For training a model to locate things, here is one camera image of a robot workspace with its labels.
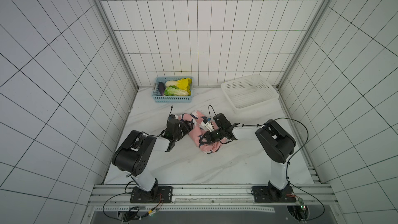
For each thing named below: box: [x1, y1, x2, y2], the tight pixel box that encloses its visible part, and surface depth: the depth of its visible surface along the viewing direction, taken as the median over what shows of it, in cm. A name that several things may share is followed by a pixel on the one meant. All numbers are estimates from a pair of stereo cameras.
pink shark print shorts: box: [178, 110, 226, 153], surface depth 89 cm
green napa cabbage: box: [163, 85, 189, 96], surface depth 109 cm
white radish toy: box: [165, 80, 178, 88], surface depth 117 cm
